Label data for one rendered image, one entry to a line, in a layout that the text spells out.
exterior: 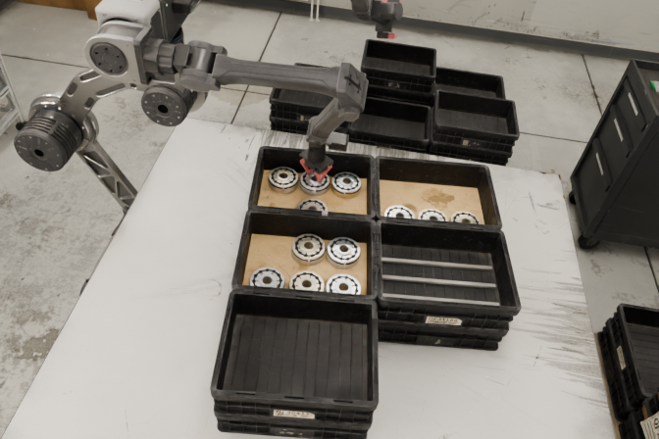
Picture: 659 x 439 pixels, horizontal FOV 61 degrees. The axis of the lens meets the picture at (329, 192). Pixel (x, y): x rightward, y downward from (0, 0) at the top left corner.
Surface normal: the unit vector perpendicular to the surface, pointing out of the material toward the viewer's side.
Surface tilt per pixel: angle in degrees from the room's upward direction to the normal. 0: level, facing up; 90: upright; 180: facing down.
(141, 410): 0
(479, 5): 90
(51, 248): 0
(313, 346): 0
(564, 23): 90
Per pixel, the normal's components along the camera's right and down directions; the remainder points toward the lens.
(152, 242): 0.07, -0.70
